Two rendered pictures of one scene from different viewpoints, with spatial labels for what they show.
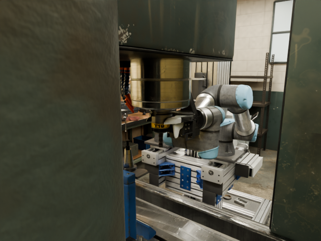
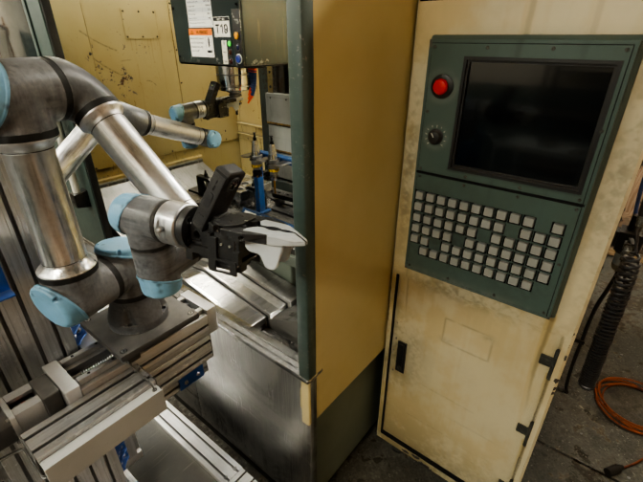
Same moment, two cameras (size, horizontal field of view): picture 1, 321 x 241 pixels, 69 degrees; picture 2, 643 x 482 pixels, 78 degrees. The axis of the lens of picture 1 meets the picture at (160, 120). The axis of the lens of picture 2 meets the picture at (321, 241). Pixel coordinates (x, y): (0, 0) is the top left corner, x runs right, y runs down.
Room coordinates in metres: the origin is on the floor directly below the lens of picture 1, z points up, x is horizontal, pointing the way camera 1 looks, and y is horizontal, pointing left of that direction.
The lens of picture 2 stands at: (2.66, 0.51, 1.72)
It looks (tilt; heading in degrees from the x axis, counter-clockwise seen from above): 27 degrees down; 182
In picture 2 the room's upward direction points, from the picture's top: straight up
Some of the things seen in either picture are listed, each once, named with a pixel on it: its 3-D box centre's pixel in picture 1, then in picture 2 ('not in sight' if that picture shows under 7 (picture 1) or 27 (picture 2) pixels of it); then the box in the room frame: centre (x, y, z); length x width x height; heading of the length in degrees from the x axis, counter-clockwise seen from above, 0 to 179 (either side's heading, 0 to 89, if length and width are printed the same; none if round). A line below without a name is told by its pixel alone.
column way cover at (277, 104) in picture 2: not in sight; (298, 141); (0.27, 0.26, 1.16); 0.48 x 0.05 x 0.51; 53
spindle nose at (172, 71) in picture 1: (160, 83); (233, 76); (0.63, 0.00, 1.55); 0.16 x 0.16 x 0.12
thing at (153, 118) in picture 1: (160, 121); not in sight; (0.63, 0.00, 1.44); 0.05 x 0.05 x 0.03
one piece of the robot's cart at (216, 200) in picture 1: (219, 187); not in sight; (1.55, -0.42, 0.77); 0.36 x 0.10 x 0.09; 144
